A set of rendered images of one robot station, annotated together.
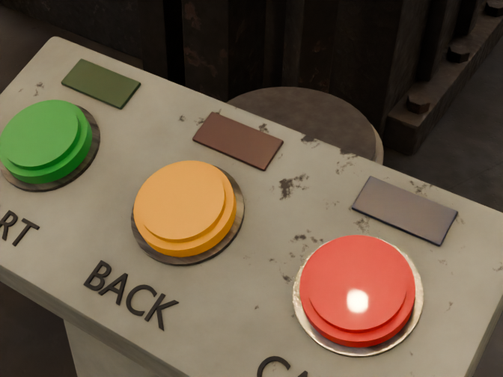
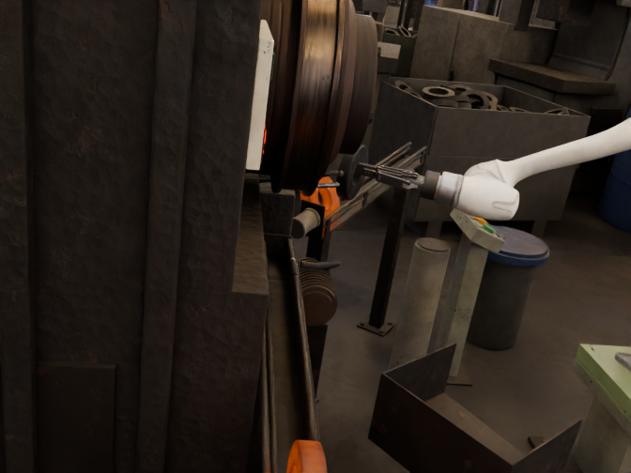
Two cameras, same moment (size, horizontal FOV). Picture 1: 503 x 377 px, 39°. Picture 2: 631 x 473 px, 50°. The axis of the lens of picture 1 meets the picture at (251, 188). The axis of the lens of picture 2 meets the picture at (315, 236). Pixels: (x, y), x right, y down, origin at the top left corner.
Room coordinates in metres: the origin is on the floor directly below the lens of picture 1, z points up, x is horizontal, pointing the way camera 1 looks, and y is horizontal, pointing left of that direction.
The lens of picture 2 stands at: (2.04, 1.33, 1.35)
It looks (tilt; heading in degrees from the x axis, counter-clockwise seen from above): 22 degrees down; 229
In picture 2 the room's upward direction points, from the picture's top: 9 degrees clockwise
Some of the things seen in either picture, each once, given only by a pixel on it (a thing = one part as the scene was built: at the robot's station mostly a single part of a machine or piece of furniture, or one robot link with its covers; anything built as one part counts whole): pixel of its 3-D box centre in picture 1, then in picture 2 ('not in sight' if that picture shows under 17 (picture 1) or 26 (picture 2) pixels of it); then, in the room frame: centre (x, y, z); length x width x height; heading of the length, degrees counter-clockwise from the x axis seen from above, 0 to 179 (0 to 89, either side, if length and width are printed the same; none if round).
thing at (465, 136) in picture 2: not in sight; (462, 153); (-1.19, -1.20, 0.39); 1.03 x 0.83 x 0.77; 164
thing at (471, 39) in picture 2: not in sight; (469, 85); (-2.52, -2.32, 0.55); 1.10 x 0.53 x 1.10; 79
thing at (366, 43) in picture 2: not in sight; (351, 85); (1.10, 0.27, 1.11); 0.28 x 0.06 x 0.28; 59
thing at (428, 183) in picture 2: not in sight; (420, 183); (0.71, 0.17, 0.83); 0.09 x 0.08 x 0.07; 130
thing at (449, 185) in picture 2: not in sight; (447, 189); (0.66, 0.23, 0.83); 0.09 x 0.06 x 0.09; 40
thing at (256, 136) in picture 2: not in sight; (257, 88); (1.45, 0.46, 1.15); 0.26 x 0.02 x 0.18; 59
